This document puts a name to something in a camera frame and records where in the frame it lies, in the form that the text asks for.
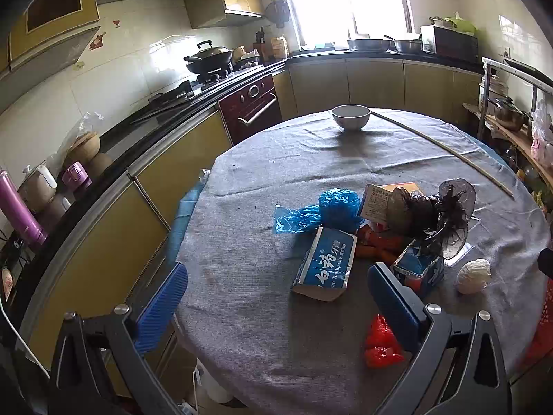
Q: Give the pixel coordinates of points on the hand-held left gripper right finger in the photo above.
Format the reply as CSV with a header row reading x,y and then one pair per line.
x,y
393,302

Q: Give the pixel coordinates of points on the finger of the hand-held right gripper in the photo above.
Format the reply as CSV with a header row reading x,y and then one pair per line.
x,y
547,263

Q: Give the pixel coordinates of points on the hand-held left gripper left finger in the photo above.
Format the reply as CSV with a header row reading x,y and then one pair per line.
x,y
162,302

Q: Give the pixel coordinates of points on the small blue carton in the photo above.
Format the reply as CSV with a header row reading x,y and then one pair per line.
x,y
421,268

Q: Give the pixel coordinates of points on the red plastic bag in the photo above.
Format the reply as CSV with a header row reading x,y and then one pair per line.
x,y
380,346

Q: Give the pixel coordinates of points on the red plastic basket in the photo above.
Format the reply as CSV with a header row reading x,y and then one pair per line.
x,y
546,311

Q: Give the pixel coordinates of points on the orange plastic bag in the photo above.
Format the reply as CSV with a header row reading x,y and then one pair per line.
x,y
380,242

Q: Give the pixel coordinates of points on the white tissue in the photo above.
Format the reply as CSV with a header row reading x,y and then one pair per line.
x,y
473,276

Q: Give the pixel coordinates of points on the blue toothpaste box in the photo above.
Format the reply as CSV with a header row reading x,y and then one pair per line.
x,y
324,263

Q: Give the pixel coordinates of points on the white medicine box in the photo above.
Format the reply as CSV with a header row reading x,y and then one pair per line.
x,y
373,205

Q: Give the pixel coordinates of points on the black mesh net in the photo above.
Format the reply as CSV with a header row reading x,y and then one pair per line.
x,y
453,207

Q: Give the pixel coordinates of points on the blue plastic bag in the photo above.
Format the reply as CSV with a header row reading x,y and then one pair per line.
x,y
339,207

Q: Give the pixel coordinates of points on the orange medicine box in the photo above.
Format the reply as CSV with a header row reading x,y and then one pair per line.
x,y
410,186

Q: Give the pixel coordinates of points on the white plastic container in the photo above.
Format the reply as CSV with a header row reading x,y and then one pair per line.
x,y
214,380

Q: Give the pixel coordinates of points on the clear glass jar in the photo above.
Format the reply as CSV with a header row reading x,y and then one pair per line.
x,y
510,158

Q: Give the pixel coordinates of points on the metal storage rack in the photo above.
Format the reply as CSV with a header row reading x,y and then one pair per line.
x,y
514,138

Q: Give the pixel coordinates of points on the white and pink plastic bag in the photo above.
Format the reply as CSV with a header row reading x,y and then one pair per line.
x,y
543,134

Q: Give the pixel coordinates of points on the yellow base cabinets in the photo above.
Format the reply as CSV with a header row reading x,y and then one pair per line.
x,y
173,168
376,86

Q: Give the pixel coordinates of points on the steel cooking pot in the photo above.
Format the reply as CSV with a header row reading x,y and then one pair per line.
x,y
510,114

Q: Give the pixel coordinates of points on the pink mug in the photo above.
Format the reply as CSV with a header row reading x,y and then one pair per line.
x,y
75,175

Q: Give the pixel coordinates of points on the thin wooden stick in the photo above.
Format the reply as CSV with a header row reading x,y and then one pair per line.
x,y
433,142

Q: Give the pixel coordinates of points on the grey tablecloth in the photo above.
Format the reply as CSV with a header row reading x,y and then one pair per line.
x,y
268,173

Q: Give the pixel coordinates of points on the black kitchen countertop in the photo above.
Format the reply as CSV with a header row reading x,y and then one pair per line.
x,y
125,138

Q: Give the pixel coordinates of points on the purple thermos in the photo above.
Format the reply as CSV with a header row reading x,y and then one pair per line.
x,y
19,207

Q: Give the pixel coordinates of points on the brown clay pot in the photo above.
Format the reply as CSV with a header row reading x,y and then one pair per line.
x,y
84,149

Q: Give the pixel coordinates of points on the steel stacked steamer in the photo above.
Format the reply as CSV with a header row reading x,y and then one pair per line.
x,y
497,85

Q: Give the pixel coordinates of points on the white bowl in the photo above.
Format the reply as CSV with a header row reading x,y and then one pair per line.
x,y
351,121

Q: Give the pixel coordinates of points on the black flat pan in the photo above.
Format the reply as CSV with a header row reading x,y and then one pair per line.
x,y
527,69

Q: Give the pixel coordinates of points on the clear plastic bag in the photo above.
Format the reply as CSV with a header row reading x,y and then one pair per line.
x,y
82,123

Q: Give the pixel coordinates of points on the black gas stove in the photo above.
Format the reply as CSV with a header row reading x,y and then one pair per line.
x,y
173,99

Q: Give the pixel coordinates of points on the maroon built-in oven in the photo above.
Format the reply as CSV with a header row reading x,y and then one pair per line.
x,y
246,108

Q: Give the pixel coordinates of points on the black microwave oven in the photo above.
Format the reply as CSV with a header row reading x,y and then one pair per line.
x,y
453,43

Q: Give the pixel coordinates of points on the black wok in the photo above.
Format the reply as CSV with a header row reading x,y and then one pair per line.
x,y
209,65

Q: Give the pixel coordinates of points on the green plastic basin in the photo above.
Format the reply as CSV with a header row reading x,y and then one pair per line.
x,y
464,26

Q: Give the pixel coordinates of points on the steel wok lid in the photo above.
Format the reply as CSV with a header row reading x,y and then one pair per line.
x,y
209,51

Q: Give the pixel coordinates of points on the small metal basin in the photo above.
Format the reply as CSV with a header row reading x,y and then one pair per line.
x,y
408,46

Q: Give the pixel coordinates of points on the large metal basin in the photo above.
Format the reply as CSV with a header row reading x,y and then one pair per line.
x,y
369,44

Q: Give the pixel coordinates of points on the beige bowl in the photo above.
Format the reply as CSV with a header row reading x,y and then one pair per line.
x,y
240,53

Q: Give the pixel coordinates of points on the small potted plant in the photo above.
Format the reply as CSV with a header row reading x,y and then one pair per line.
x,y
438,21

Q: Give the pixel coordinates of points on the knife block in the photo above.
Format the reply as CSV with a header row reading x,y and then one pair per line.
x,y
260,43

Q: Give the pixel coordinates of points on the yellow food packet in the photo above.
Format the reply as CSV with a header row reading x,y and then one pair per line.
x,y
279,47

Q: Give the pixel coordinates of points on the kitchen window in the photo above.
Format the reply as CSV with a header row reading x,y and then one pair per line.
x,y
341,4

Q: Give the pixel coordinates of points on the dark round hanging strainer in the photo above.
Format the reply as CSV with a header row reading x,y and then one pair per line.
x,y
276,12

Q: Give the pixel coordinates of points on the white wall socket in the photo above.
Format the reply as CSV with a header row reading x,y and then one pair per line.
x,y
507,52

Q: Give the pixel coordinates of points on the red wall sticker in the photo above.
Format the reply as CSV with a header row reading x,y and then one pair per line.
x,y
97,41

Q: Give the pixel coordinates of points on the yellow wall cabinet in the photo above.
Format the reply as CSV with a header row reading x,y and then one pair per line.
x,y
216,4

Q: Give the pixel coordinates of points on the wall cabinet with brown panel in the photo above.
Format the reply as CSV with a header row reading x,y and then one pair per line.
x,y
56,4

